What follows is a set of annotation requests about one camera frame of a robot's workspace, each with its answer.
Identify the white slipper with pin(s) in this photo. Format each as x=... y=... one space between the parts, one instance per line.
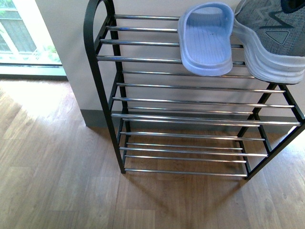
x=204 y=33

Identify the grey sneaker front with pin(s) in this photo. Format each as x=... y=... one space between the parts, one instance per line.
x=272 y=33

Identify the black metal shoe rack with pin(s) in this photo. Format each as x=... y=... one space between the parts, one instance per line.
x=163 y=118

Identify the window with dark frame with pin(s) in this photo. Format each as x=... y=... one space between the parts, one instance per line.
x=26 y=47

